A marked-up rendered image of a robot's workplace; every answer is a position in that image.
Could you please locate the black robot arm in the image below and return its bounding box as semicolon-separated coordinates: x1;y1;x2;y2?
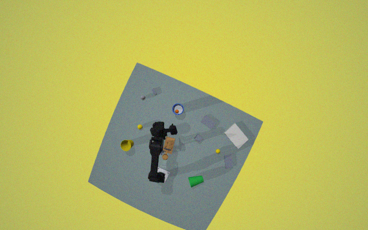
148;121;165;183

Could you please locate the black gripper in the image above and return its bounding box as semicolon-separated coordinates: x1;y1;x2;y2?
150;123;178;140

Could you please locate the blue mug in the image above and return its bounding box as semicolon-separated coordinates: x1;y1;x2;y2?
172;103;184;115

